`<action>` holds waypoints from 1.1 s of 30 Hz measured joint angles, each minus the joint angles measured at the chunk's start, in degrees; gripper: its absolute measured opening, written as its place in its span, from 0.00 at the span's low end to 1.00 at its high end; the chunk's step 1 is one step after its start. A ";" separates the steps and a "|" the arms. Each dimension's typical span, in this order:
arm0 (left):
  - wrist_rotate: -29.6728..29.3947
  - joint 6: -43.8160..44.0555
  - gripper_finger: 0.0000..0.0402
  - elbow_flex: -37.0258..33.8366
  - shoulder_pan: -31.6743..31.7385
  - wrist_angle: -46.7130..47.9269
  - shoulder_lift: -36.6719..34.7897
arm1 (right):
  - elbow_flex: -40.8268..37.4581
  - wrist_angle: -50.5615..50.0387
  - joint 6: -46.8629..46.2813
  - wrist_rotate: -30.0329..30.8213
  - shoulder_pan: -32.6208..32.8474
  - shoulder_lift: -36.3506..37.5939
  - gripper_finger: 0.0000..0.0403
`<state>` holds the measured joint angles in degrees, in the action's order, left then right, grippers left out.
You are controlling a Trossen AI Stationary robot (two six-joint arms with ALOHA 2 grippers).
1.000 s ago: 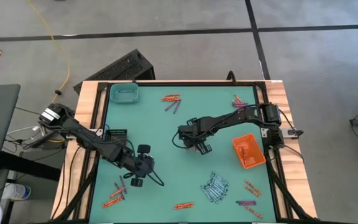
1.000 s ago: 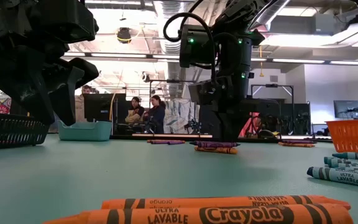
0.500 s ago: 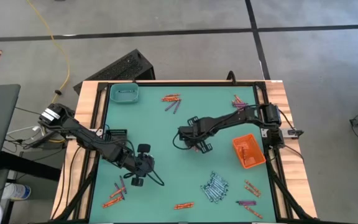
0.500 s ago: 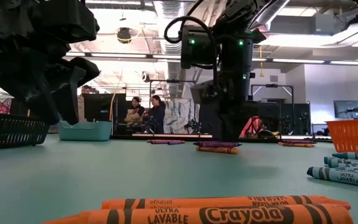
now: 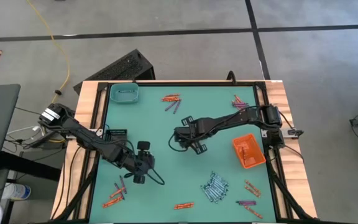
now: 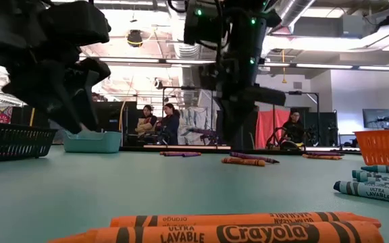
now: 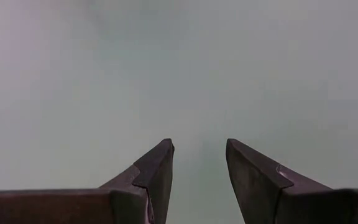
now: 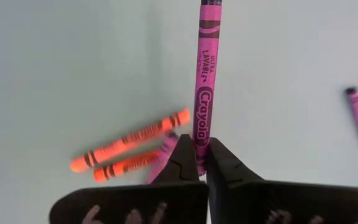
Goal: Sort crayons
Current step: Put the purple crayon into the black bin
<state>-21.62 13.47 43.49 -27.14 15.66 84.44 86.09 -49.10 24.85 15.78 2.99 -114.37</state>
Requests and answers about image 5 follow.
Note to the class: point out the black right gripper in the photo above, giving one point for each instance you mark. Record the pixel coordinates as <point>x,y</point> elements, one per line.
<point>188,135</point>

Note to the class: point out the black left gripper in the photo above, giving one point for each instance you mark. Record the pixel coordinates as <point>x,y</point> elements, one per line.
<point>140,166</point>

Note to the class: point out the purple crayon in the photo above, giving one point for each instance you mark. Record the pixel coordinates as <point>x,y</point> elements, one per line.
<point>239,103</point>
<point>118,189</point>
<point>177,106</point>
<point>239,106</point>
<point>246,203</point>
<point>123,184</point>
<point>171,106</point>

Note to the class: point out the orange mesh basket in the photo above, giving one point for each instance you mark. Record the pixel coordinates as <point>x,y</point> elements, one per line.
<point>255,152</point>

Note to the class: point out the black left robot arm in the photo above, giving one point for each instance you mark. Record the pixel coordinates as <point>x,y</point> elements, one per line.
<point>89,140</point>

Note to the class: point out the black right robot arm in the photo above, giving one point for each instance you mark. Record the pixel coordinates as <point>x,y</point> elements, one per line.
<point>228,119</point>

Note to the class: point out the black mesh basket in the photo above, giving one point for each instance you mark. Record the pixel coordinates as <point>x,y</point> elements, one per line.
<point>117,133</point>

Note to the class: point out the teal plastic bin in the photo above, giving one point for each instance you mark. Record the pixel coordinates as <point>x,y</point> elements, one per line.
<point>124,97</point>

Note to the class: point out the black computer tower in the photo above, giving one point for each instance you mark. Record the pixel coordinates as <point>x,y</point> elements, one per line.
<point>120,70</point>

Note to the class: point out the white bottle blue label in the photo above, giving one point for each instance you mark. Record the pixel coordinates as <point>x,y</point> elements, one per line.
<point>17,191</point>

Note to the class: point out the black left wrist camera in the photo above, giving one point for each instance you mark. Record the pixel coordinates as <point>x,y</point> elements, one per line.
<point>144,147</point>

